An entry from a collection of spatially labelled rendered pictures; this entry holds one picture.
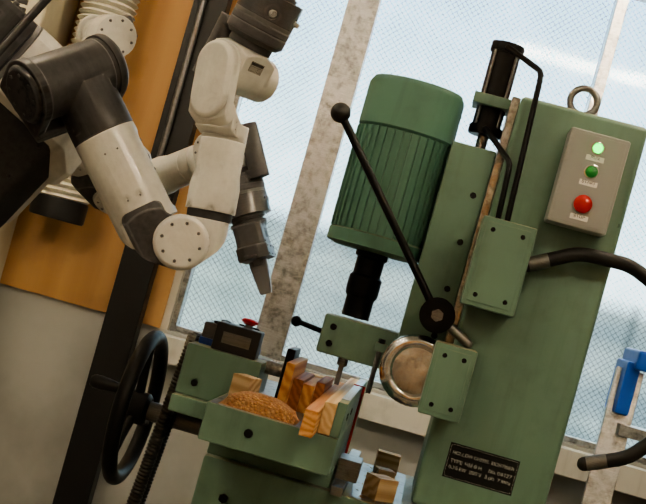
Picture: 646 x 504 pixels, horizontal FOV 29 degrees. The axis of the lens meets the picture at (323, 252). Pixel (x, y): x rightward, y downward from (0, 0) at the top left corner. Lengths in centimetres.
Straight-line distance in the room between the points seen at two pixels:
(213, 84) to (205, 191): 15
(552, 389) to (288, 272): 155
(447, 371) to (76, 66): 77
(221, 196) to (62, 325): 192
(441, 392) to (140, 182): 63
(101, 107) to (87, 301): 188
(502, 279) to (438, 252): 17
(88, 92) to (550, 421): 95
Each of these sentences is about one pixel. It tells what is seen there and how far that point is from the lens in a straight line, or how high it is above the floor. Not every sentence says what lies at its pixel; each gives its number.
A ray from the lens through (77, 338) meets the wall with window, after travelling 363.
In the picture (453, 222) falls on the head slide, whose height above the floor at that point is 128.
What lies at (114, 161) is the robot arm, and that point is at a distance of 176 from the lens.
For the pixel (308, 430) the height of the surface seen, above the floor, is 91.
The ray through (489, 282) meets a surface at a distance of 206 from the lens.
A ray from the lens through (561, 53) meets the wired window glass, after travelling 370.
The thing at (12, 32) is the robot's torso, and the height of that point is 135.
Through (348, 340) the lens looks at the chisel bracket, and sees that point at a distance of 223.
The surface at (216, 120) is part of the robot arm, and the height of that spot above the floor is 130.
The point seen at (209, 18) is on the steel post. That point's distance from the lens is 356.
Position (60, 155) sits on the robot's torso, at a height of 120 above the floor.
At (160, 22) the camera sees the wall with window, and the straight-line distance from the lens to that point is 364.
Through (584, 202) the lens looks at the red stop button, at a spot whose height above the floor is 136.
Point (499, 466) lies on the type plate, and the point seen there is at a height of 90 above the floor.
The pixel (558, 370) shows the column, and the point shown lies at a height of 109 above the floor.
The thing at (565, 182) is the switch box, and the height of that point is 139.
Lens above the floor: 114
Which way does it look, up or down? 1 degrees up
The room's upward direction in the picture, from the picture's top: 16 degrees clockwise
